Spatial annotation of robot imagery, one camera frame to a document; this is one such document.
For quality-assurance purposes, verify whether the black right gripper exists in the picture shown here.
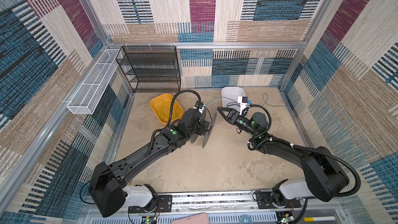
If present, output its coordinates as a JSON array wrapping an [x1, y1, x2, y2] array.
[[217, 107, 257, 136]]

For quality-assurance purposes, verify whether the grey perforated cable spool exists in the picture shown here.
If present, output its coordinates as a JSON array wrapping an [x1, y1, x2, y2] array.
[[190, 106, 217, 148]]

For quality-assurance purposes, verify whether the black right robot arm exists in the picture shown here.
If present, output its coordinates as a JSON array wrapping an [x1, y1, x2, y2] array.
[[217, 107, 361, 202]]

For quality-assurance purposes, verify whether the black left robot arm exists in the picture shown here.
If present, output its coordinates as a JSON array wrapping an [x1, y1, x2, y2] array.
[[88, 89, 212, 218]]

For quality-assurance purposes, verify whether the white plastic tub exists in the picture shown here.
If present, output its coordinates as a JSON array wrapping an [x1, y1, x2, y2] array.
[[221, 87, 246, 112]]

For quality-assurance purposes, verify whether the yellow plastic tub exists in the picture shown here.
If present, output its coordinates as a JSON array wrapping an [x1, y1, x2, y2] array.
[[150, 93, 183, 126]]

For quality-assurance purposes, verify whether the pink object at bottom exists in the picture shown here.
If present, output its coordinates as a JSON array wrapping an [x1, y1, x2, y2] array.
[[172, 213, 210, 224]]

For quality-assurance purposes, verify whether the yellow white marker pen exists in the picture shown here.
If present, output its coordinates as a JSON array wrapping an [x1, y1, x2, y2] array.
[[303, 216, 336, 223]]

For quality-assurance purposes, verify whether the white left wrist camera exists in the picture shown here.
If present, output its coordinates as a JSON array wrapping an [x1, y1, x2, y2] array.
[[194, 100, 205, 114]]

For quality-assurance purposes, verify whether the yellow cable coil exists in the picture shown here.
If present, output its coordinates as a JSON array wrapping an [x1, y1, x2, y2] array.
[[157, 101, 181, 120]]

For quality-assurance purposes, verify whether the black wire mesh shelf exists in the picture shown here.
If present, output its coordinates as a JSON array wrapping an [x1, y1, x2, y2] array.
[[116, 46, 181, 93]]

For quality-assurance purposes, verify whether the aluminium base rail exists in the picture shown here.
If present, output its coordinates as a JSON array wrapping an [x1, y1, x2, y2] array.
[[78, 189, 354, 224]]

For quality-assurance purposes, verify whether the white wire mesh basket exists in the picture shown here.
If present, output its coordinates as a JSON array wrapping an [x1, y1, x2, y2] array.
[[67, 49, 119, 115]]

